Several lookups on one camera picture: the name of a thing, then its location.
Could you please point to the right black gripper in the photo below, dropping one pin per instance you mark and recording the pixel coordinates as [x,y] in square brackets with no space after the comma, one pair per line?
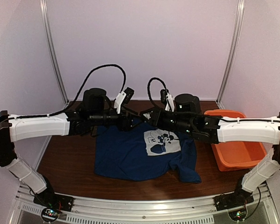
[155,117]

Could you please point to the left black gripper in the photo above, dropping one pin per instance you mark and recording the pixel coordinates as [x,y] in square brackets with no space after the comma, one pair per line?
[125,126]

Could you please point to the navy white clothing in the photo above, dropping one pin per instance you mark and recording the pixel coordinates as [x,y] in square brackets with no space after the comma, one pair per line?
[144,153]

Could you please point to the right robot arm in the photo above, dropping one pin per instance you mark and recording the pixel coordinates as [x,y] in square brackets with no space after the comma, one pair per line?
[218,129]

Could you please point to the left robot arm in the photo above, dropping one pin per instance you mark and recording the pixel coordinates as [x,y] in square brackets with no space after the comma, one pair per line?
[95,110]

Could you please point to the orange plastic bin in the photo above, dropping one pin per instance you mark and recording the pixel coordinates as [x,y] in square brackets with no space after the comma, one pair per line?
[238,155]

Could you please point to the left circuit board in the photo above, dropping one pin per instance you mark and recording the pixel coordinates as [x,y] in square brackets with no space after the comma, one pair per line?
[50,215]

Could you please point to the circuit board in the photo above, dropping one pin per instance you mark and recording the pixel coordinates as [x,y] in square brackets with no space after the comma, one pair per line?
[237,215]
[50,215]

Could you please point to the right circuit board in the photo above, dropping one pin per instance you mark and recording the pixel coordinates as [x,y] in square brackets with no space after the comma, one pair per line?
[237,215]

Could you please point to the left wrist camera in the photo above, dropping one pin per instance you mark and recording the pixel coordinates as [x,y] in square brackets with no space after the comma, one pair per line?
[123,98]

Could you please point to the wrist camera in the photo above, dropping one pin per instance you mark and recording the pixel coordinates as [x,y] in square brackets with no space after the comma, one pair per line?
[123,98]
[167,100]

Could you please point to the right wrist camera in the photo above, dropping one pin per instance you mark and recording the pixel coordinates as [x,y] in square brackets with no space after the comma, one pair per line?
[167,100]

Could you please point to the front aluminium rail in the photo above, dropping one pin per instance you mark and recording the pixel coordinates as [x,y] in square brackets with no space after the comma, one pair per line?
[196,210]

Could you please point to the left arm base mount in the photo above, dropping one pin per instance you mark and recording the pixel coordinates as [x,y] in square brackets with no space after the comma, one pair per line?
[59,202]

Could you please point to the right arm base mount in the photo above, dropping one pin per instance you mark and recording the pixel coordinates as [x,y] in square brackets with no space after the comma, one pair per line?
[231,200]

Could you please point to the right aluminium frame post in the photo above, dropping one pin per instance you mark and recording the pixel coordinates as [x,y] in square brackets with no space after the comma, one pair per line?
[232,52]

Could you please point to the aluminium frame post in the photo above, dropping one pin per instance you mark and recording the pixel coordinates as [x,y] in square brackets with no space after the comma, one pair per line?
[232,52]
[52,52]

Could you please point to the left aluminium frame post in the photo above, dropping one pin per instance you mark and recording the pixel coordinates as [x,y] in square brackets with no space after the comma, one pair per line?
[52,52]

